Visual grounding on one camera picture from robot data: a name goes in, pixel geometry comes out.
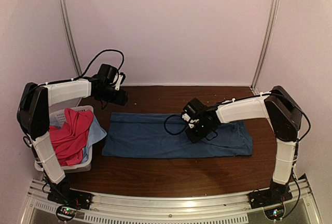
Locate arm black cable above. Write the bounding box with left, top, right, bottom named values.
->
left=163, top=114, right=187, bottom=135
left=77, top=49, right=125, bottom=79

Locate red garment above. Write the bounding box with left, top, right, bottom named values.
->
left=49, top=108, right=94, bottom=166

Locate aluminium front rail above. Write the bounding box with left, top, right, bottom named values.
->
left=24, top=174, right=320, bottom=224

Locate right aluminium frame post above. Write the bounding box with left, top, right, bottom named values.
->
left=251, top=0, right=280, bottom=94

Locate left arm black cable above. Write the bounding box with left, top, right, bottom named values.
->
left=77, top=49, right=125, bottom=79

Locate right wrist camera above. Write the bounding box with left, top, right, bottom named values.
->
left=181, top=113, right=199, bottom=129

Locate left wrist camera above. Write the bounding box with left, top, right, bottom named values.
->
left=114, top=72, right=126, bottom=91

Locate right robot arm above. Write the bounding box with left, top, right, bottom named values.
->
left=181, top=86, right=304, bottom=204

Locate right circuit board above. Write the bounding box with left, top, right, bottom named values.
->
left=264, top=205, right=285, bottom=221

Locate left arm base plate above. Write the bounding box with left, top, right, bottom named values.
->
left=47, top=189, right=92, bottom=210

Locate white plastic laundry basket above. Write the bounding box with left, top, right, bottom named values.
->
left=49, top=105, right=94, bottom=173

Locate aluminium frame post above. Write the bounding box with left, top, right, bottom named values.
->
left=58, top=0, right=82, bottom=76
left=251, top=0, right=280, bottom=94

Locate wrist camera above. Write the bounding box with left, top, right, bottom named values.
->
left=181, top=113, right=199, bottom=129
left=114, top=72, right=126, bottom=91

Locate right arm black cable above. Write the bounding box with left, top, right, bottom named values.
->
left=163, top=114, right=187, bottom=135

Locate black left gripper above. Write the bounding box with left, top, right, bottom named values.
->
left=99, top=86, right=128, bottom=106

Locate left circuit board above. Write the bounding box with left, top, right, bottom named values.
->
left=56, top=205, right=78, bottom=221

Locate circuit board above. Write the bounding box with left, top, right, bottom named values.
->
left=56, top=205, right=78, bottom=221
left=264, top=205, right=285, bottom=221

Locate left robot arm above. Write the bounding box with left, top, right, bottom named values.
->
left=17, top=64, right=128, bottom=205

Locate light blue garment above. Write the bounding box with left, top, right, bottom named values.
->
left=79, top=116, right=107, bottom=165

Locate dark blue polo shirt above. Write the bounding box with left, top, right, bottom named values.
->
left=102, top=113, right=253, bottom=159

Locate left aluminium frame post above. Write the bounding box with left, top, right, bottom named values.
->
left=58, top=0, right=82, bottom=76

